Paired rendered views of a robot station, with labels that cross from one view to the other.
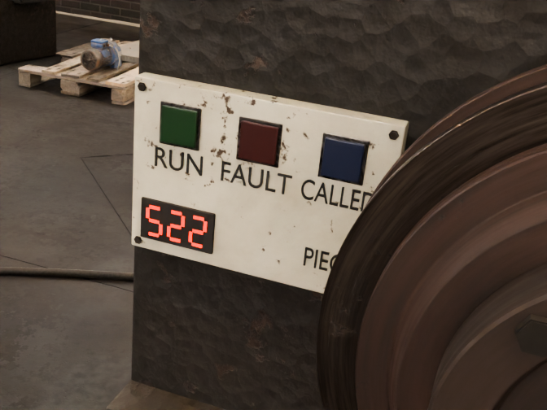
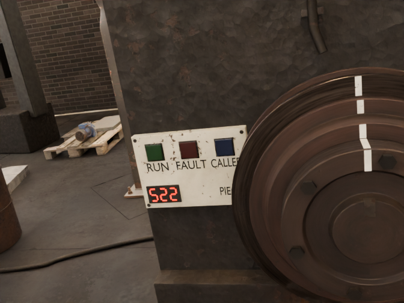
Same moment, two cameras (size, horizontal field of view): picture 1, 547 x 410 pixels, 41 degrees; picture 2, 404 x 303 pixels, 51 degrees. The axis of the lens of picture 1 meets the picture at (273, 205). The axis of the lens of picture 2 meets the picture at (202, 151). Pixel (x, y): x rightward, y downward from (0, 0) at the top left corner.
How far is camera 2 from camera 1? 0.25 m
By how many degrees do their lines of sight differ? 5
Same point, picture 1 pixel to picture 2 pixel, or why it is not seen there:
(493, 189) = (281, 142)
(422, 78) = (246, 107)
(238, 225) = (189, 186)
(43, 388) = not seen: outside the picture
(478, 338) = (289, 195)
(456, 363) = (284, 207)
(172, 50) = (143, 122)
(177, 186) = (159, 177)
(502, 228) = (287, 154)
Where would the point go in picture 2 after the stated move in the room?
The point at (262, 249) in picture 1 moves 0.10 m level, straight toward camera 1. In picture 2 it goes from (202, 193) to (206, 213)
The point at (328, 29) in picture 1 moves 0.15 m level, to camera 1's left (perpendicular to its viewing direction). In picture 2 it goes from (204, 98) to (134, 109)
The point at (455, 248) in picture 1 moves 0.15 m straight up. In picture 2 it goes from (274, 167) to (265, 82)
